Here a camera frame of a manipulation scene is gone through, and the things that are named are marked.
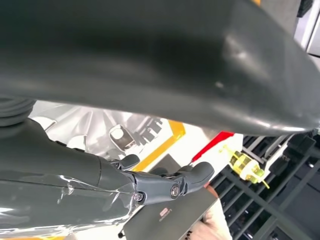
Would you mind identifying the seated person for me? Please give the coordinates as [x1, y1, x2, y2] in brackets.
[186, 183, 233, 240]

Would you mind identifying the grey laptop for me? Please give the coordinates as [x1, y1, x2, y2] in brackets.
[118, 188, 218, 240]

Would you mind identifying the stainless steel workbench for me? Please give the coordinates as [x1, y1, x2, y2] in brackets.
[140, 115, 220, 176]

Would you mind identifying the white desk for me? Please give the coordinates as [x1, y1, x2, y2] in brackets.
[199, 132, 245, 181]

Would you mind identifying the yellow drink bottle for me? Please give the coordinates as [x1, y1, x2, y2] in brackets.
[219, 144, 271, 190]

